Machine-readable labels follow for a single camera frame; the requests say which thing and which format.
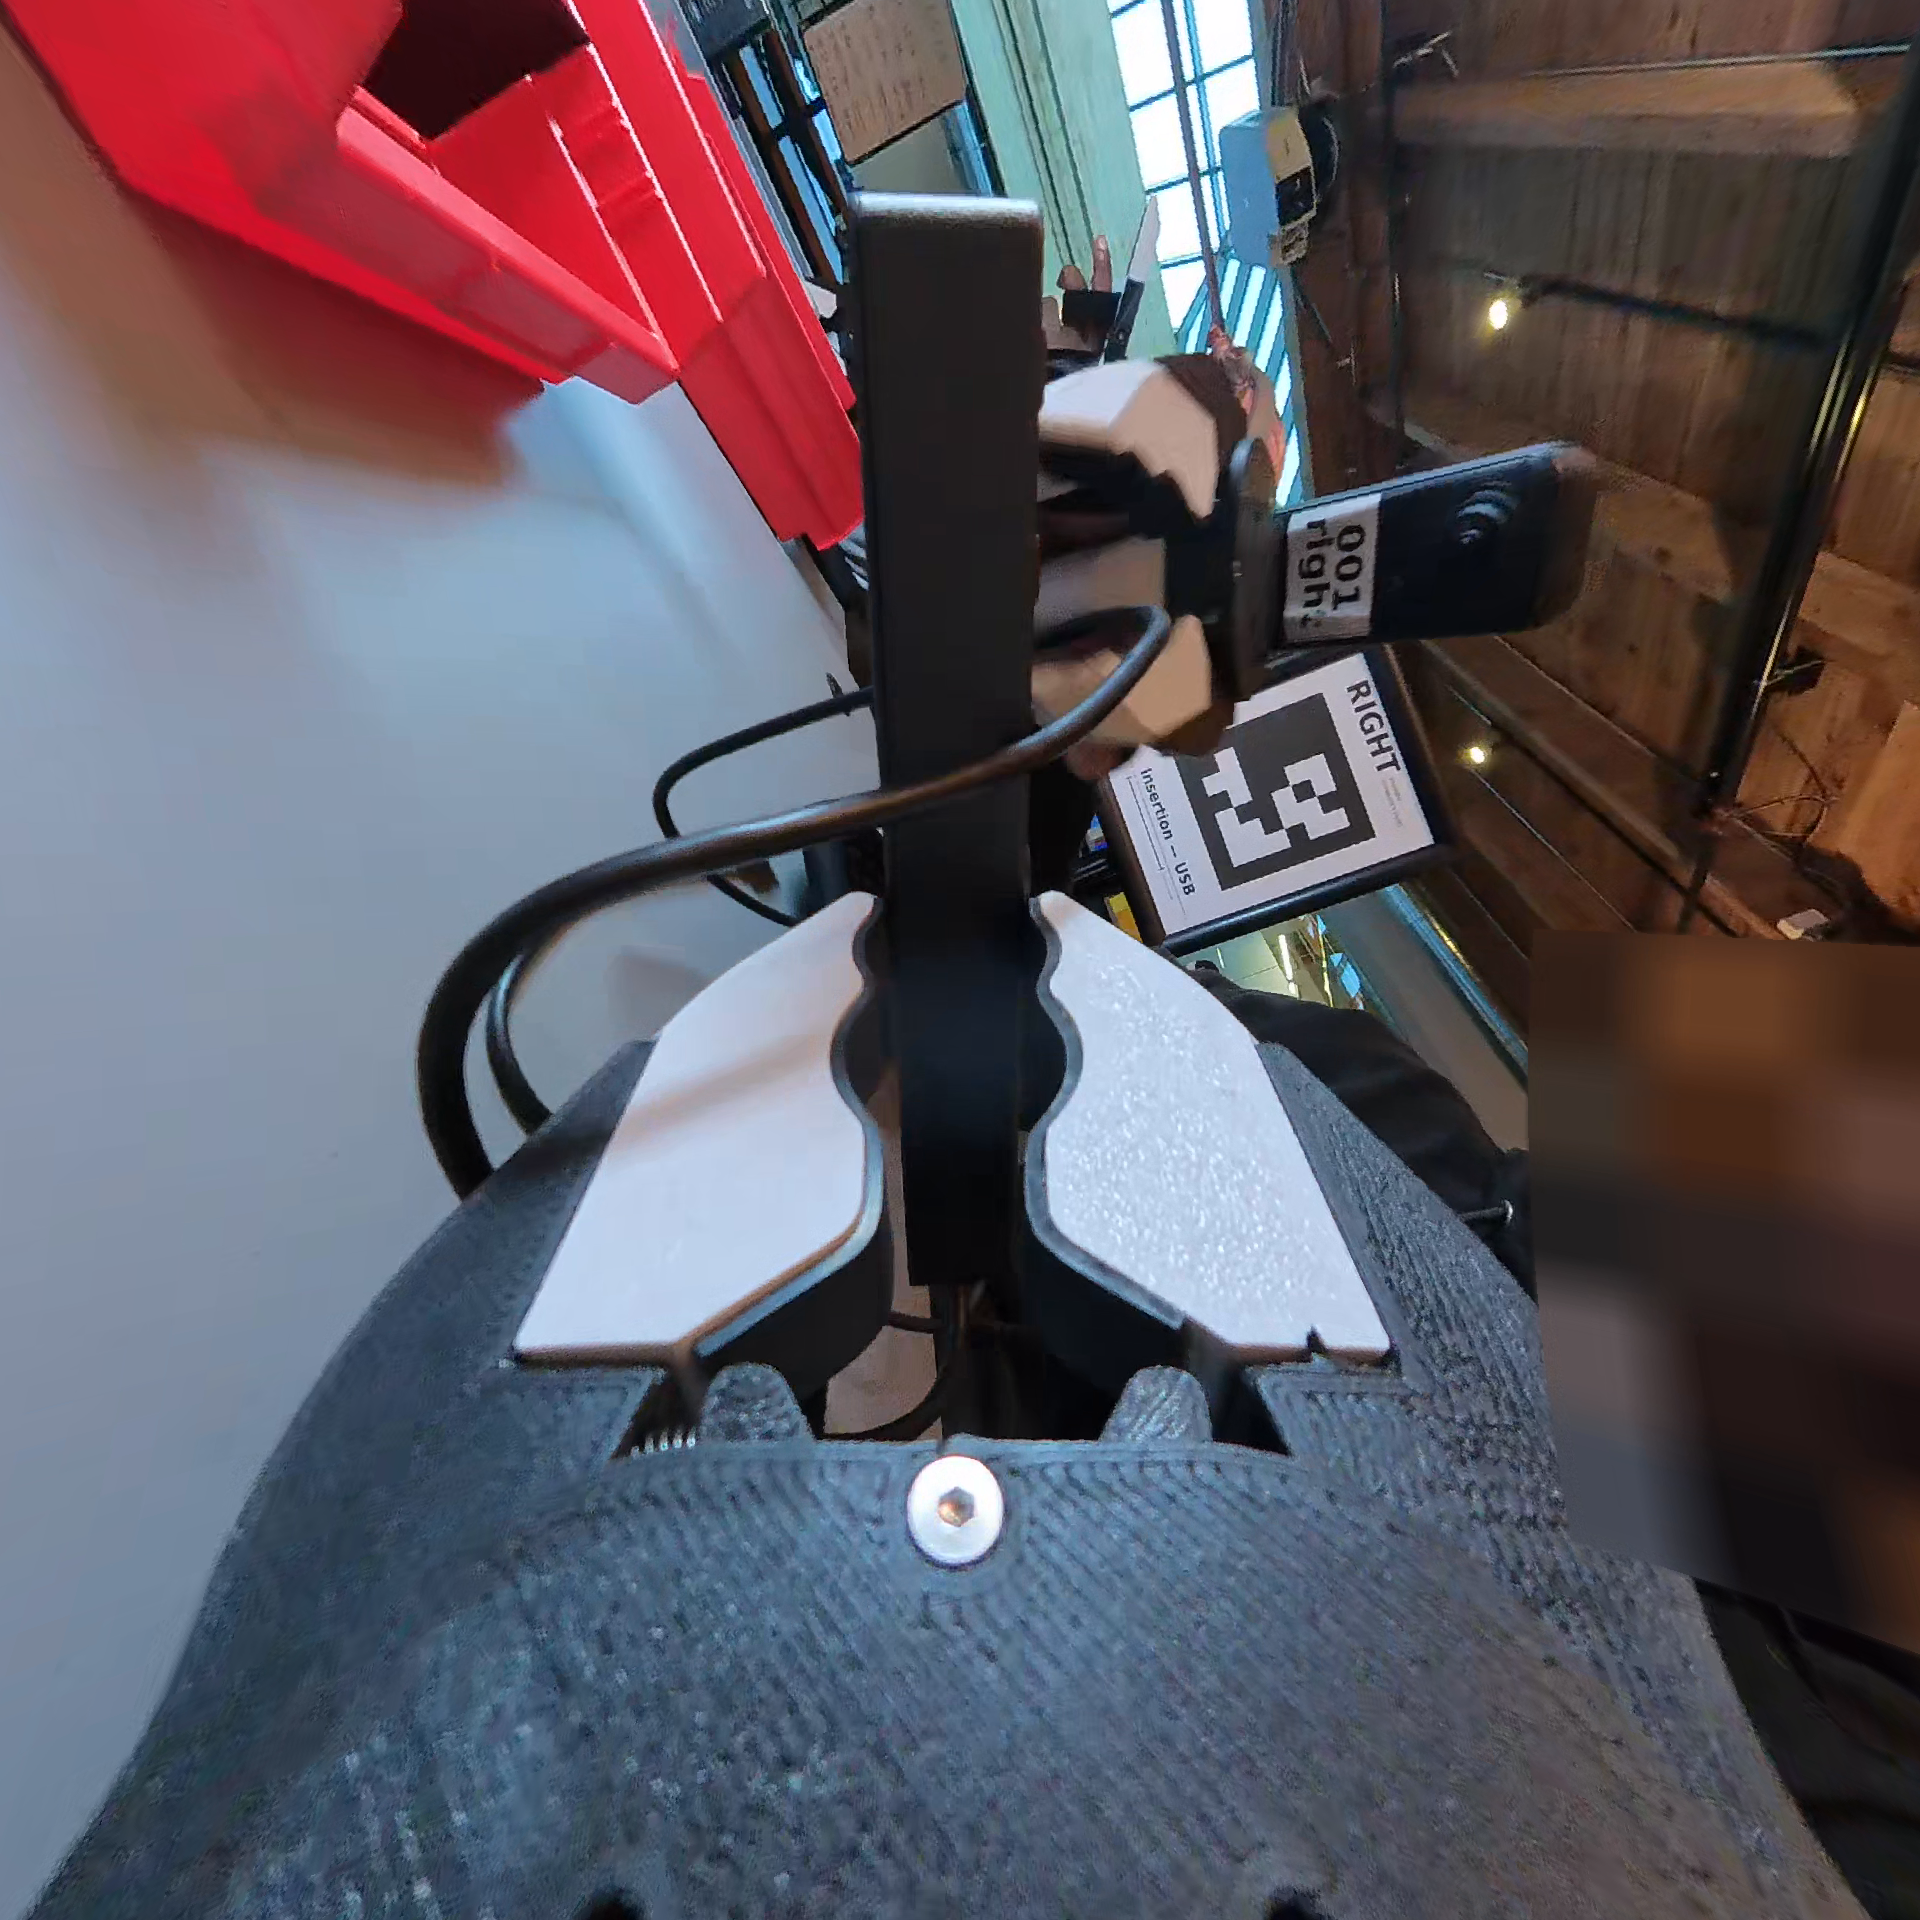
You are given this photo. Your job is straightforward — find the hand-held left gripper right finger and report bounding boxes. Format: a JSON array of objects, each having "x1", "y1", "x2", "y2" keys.
[{"x1": 1023, "y1": 887, "x2": 1398, "y2": 1374}]

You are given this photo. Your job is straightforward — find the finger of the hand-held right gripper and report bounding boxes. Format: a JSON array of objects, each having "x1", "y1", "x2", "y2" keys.
[
  {"x1": 1031, "y1": 539, "x2": 1217, "y2": 755},
  {"x1": 1038, "y1": 355, "x2": 1224, "y2": 519}
]

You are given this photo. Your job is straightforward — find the black USB hub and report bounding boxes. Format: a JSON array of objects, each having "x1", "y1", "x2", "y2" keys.
[{"x1": 846, "y1": 191, "x2": 1043, "y2": 1289}]

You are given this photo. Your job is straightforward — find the person's right hand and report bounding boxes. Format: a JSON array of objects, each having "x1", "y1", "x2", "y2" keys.
[{"x1": 1050, "y1": 231, "x2": 1286, "y2": 468}]

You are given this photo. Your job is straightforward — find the thin smooth black cable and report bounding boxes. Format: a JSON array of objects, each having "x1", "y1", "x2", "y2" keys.
[{"x1": 416, "y1": 603, "x2": 1175, "y2": 1202}]

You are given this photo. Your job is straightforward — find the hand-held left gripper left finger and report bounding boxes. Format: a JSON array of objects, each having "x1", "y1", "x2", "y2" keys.
[{"x1": 510, "y1": 891, "x2": 893, "y2": 1404}]

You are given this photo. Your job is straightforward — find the black metal frame post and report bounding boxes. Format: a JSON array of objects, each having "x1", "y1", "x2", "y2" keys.
[{"x1": 1691, "y1": 89, "x2": 1920, "y2": 902}]

